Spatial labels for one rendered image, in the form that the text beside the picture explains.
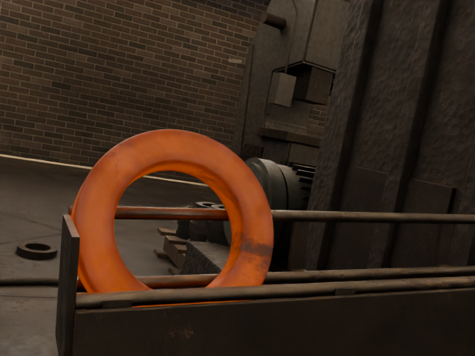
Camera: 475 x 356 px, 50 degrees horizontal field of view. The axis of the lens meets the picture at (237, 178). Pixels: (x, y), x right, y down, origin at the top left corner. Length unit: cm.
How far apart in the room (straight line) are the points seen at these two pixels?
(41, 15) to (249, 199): 612
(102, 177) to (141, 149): 4
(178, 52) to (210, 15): 66
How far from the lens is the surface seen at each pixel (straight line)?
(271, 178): 181
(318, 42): 522
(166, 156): 46
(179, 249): 256
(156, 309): 41
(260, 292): 45
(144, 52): 667
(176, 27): 680
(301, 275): 54
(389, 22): 128
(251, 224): 48
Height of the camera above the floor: 75
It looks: 5 degrees down
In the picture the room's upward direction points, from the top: 11 degrees clockwise
